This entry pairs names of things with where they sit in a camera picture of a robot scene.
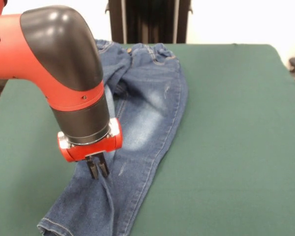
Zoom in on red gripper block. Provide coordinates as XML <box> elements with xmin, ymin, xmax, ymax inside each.
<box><xmin>57</xmin><ymin>118</ymin><xmax>124</xmax><ymax>180</ymax></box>

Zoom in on blue denim jeans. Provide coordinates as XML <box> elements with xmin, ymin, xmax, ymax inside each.
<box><xmin>36</xmin><ymin>38</ymin><xmax>189</xmax><ymax>236</ymax></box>

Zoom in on dark green table cloth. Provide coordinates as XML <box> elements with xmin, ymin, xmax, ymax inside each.
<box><xmin>0</xmin><ymin>43</ymin><xmax>295</xmax><ymax>236</ymax></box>

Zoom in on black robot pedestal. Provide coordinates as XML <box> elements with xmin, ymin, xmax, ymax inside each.
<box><xmin>105</xmin><ymin>0</ymin><xmax>194</xmax><ymax>44</ymax></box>

